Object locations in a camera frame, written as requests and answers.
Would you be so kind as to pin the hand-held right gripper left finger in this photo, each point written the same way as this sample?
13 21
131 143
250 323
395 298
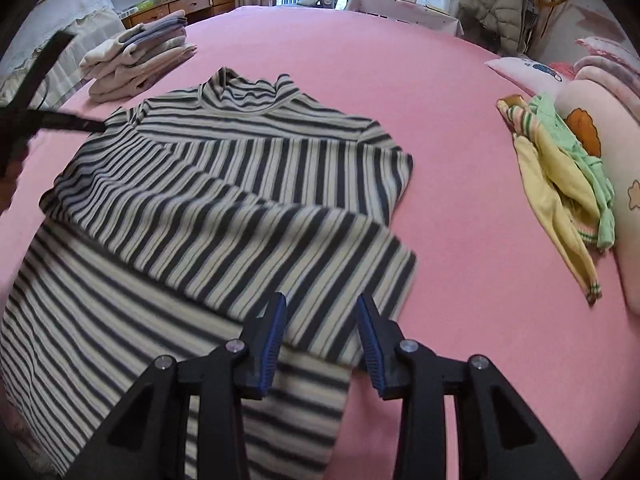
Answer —
272 345

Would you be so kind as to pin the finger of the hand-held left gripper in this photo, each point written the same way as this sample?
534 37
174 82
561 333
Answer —
70 122
47 67

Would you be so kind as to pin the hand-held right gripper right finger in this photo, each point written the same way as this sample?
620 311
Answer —
372 345

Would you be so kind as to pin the striped long-sleeve shirt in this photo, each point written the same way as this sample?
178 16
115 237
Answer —
225 170

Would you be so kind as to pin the white folded garment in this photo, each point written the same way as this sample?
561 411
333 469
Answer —
115 55

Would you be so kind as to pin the beige folded garment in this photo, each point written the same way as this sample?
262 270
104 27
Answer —
145 80

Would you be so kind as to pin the blue grey folded garment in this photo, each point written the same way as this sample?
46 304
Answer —
155 27

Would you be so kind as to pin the wooden desk with drawers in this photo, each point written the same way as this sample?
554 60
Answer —
200 2

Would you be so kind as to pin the pink bed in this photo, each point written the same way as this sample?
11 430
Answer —
450 160

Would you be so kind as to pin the yellow garment with striped cuffs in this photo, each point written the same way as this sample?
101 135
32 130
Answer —
545 195

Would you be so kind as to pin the light green garment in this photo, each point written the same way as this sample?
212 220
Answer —
592 170

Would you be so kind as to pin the pink cartoon pillow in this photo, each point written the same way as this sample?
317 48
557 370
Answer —
520 72

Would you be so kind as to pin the rolled pink cartoon blanket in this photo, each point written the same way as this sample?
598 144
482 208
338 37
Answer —
625 160

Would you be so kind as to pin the small table with white cloth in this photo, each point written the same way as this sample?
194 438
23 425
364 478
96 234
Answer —
400 15

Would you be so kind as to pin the dark pink cloth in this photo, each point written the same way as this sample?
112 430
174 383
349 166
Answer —
562 70

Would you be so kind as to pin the olive padded jacket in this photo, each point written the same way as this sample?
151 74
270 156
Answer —
500 5

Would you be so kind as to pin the folded pink striped quilt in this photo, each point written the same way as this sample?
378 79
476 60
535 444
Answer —
610 65

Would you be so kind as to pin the wooden coat rack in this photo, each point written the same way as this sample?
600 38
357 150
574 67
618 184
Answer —
552 5

